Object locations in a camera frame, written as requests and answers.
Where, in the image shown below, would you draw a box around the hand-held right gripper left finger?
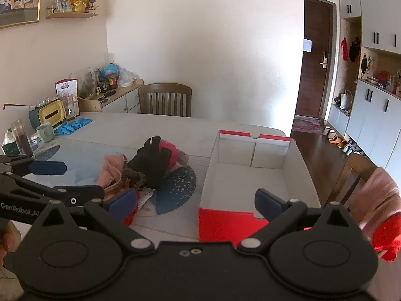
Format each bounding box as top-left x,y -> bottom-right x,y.
31,189 -> 155,254

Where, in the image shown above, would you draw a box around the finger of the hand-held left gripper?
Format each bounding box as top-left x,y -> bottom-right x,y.
0,174 -> 105,208
0,155 -> 67,176

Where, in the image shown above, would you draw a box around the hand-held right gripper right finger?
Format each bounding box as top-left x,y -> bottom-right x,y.
237,189 -> 359,254

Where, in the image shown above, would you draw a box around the red fabric item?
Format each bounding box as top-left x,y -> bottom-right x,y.
122,185 -> 140,226

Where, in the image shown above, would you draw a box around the brown leopard scrunchie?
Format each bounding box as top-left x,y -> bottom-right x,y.
122,168 -> 148,192

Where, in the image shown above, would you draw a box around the red and white cardboard box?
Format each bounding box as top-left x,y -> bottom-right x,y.
198,129 -> 322,251

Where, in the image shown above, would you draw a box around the pink cloth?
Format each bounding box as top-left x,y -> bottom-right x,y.
98,154 -> 129,201

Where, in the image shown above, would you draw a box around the black glove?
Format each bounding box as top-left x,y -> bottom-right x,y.
127,136 -> 173,190

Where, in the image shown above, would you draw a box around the pink toy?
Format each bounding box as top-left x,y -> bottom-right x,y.
158,141 -> 188,176

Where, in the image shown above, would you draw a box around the white paper packet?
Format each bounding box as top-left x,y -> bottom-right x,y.
136,188 -> 160,212

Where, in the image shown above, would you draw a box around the green mug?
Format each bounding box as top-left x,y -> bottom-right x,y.
36,123 -> 55,143

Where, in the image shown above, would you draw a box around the glass bottle with dark contents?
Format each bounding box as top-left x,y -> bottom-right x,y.
11,119 -> 34,158

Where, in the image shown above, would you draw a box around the green packet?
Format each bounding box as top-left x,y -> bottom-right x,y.
0,130 -> 18,156

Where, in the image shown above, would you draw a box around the blue cloth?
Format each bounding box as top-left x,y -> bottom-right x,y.
54,118 -> 92,135

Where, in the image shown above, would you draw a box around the yellow and teal tissue box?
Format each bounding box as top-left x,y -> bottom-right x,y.
29,99 -> 67,130

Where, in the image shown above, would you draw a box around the clear glass jar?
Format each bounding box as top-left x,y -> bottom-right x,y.
61,96 -> 79,120

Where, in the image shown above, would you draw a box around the small wooden box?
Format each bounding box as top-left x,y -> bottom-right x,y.
78,96 -> 104,112

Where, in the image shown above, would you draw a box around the red and white desk calendar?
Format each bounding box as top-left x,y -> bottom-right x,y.
55,78 -> 78,101

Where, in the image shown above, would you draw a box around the patterned doormat rug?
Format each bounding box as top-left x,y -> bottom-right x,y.
291,117 -> 325,134

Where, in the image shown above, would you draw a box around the orange slippers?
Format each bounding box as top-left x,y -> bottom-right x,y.
327,134 -> 347,147

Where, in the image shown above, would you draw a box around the clear plastic bag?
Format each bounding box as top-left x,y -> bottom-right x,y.
77,67 -> 101,98

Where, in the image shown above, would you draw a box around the row of dark shoes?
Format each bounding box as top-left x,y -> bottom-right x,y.
343,141 -> 365,157

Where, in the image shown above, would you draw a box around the wooden sideboard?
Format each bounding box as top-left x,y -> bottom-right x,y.
78,80 -> 145,114

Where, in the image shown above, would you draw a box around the white plastic bag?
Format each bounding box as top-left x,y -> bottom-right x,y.
117,68 -> 140,88

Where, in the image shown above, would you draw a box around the wooden slat-back chair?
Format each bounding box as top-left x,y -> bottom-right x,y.
138,83 -> 192,118

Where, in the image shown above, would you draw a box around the red garment on chair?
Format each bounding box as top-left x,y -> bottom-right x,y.
371,211 -> 401,263

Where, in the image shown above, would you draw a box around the brown entrance door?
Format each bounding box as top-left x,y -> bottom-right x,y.
294,0 -> 334,120

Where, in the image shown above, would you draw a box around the grey tote bag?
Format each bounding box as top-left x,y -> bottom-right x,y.
340,89 -> 354,110

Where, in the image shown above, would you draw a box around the white hallway cabinet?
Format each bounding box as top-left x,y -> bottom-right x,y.
324,0 -> 401,179

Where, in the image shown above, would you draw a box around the hanging black bag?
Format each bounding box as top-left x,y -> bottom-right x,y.
349,37 -> 361,62

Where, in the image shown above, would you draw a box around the wooden wall shelf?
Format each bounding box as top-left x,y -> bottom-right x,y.
46,5 -> 99,19

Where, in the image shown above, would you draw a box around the framed family wall picture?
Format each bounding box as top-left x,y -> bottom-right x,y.
0,0 -> 44,29

